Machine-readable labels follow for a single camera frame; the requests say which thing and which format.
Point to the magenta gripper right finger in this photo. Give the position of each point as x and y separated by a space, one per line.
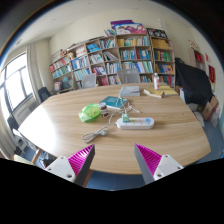
154 166

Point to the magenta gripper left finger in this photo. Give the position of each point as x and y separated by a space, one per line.
74 168

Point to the green charger plug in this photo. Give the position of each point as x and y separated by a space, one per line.
125 118

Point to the white power strip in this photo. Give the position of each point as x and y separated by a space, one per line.
136 123

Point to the small dark bottle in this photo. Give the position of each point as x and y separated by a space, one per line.
103 109

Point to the teal book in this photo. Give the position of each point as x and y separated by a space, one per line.
115 102

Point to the yellow book stack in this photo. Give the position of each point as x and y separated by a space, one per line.
162 92

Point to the grey book stack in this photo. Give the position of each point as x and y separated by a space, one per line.
127 91

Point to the black office chair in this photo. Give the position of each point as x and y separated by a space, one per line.
44 94

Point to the cardboard box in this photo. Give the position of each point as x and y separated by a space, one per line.
210 108

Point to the white plastic bottle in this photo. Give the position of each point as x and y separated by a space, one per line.
156 81

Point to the white chair back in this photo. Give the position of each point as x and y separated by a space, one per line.
89 81

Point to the grey mesh chair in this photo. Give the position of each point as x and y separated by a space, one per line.
129 76

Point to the black cloth covered object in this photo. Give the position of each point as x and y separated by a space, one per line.
195 83

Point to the window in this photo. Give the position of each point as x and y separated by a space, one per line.
15 84

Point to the wooden bookshelf with books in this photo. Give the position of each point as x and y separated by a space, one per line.
105 56

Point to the posters on shelf top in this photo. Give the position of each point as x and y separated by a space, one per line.
129 27

